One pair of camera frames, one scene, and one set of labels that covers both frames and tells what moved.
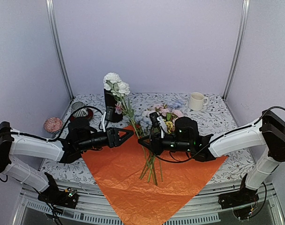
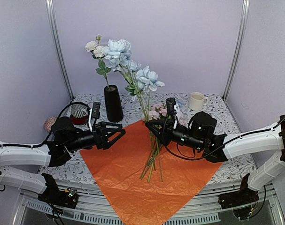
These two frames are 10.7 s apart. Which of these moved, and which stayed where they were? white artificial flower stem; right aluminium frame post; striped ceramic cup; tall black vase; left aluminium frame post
Moved: white artificial flower stem
Stayed: tall black vase; striped ceramic cup; left aluminium frame post; right aluminium frame post
